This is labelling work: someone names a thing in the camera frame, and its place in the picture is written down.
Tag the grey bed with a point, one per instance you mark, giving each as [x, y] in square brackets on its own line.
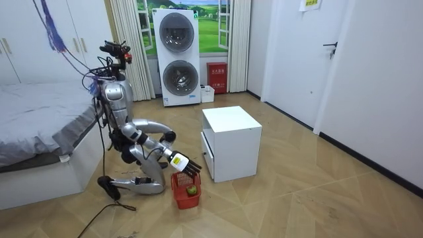
[36, 112]

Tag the paper notice with yellow label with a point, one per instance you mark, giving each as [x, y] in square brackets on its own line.
[310, 4]

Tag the green fruit soft toy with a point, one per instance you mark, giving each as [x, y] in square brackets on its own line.
[191, 190]

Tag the cream pleated curtain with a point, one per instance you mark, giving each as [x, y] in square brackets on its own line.
[132, 49]
[239, 46]

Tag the robot body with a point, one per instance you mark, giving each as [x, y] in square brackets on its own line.
[114, 96]

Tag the white bedside cabinet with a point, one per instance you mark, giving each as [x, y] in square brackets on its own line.
[236, 148]

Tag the red plastic basket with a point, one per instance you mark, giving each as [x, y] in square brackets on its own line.
[185, 200]

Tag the robot legs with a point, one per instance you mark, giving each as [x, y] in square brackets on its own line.
[150, 186]

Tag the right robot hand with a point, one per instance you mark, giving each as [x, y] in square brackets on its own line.
[180, 161]

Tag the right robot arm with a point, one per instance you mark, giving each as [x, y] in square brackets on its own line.
[132, 132]

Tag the green landscape window poster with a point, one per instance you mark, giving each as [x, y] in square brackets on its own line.
[209, 33]

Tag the small white bin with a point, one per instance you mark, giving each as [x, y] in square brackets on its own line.
[207, 95]

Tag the white door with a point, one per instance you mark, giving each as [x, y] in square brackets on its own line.
[297, 66]

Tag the white washing machine tower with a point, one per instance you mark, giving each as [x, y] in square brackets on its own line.
[178, 56]

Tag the white wardrobe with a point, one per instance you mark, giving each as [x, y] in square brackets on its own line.
[36, 36]

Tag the red fire cabinet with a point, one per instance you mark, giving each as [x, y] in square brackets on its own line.
[217, 77]

